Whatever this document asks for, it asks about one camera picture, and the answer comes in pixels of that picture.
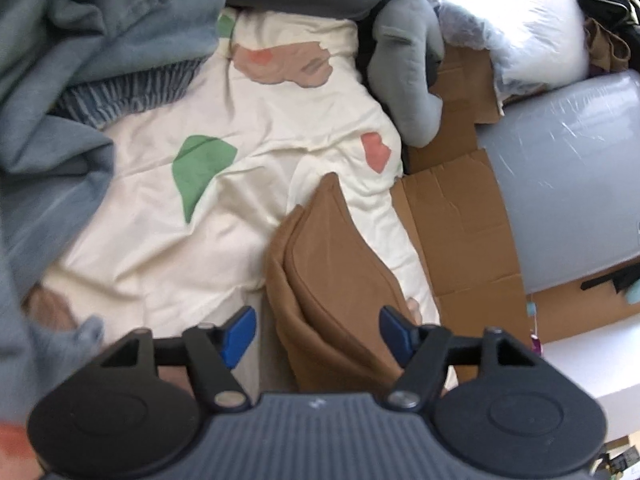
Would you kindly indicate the grey plastic-wrapped roll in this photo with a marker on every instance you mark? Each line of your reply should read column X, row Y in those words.
column 565, row 170

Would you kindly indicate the cream bear-print bed sheet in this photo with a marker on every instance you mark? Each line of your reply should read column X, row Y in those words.
column 225, row 220

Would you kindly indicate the plastic-wrapped white pillow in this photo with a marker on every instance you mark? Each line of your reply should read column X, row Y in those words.
column 525, row 25

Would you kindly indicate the black bar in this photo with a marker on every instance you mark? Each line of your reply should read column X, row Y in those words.
column 600, row 280

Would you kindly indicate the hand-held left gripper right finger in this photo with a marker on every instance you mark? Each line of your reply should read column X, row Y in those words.
column 396, row 332

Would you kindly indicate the brown cardboard sheet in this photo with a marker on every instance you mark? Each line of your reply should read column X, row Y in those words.
column 450, row 225

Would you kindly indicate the brown shirt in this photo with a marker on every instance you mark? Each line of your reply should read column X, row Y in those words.
column 330, row 280

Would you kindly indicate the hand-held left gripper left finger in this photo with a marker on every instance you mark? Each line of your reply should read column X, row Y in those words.
column 239, row 335

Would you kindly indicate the white box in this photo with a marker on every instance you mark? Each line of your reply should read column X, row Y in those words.
column 590, row 375

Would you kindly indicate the grey neck pillow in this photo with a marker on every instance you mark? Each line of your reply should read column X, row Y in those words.
column 400, row 75

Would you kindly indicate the blue striped cloth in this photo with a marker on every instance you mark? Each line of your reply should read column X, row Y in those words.
column 130, row 92

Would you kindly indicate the light blue jeans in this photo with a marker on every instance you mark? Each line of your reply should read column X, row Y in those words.
column 75, row 20

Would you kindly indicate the tan cloth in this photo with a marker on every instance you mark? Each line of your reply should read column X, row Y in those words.
column 605, row 45

